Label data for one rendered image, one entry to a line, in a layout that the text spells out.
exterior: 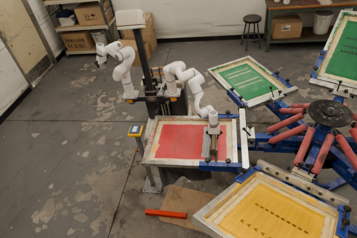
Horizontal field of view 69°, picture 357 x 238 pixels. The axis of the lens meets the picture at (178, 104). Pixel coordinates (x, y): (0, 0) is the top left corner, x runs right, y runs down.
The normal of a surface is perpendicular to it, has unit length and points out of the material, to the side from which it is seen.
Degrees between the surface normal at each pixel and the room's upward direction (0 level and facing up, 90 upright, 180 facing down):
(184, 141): 0
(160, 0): 90
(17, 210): 0
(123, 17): 64
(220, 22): 90
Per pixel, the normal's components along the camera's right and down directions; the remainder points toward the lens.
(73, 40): -0.18, 0.65
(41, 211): -0.12, -0.76
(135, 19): -0.12, 0.25
